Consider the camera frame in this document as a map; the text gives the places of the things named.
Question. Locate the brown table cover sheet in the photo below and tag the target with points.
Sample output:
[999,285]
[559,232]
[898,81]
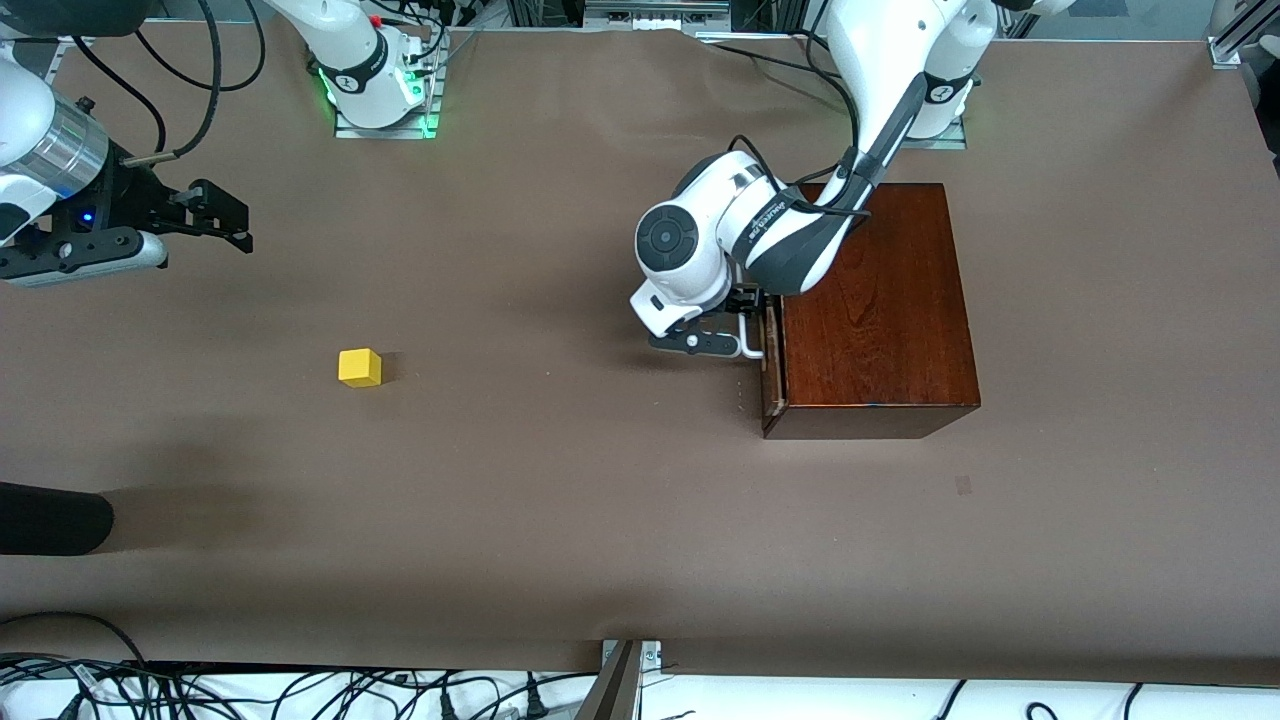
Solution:
[500,500]

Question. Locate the black cylinder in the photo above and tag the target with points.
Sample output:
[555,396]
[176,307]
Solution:
[50,520]

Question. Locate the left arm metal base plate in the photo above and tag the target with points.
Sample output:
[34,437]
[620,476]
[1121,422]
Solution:
[945,143]

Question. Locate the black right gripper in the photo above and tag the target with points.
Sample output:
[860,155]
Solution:
[133,193]

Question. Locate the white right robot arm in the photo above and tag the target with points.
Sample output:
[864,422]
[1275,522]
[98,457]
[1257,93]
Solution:
[30,110]

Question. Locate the dark brown wooden cabinet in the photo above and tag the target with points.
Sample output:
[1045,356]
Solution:
[880,330]

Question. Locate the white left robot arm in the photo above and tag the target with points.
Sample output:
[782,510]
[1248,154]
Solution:
[690,260]

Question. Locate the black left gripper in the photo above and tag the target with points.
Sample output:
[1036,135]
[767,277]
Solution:
[744,297]

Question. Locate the yellow cube block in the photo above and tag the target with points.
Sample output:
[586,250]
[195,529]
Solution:
[360,368]

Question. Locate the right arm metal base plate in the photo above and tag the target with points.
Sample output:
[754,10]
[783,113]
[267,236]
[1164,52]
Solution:
[385,131]

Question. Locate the metal corner bracket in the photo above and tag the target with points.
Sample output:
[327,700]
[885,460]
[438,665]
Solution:
[652,655]

